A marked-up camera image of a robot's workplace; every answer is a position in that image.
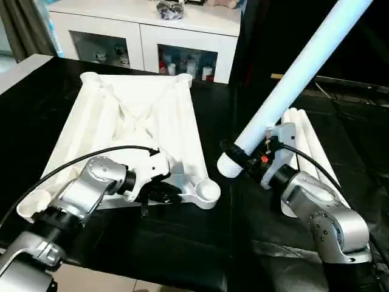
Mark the white plastic table top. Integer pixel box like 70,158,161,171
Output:
16,71,222,225

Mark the white plastic table leg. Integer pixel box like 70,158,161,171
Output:
281,108,301,218
298,108,348,211
216,0,375,179
290,108,335,214

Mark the black work mat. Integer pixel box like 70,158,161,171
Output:
0,57,389,292

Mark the black box with label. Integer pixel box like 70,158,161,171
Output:
229,0,318,92

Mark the white glass door cabinet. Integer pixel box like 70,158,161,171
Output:
45,0,243,85

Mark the dark crumpled bundle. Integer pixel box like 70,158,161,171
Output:
156,0,185,21

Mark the grey curtain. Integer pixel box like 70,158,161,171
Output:
0,0,54,63

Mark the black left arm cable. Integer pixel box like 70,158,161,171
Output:
0,145,161,232

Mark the black long rail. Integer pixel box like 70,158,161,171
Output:
314,75,389,91

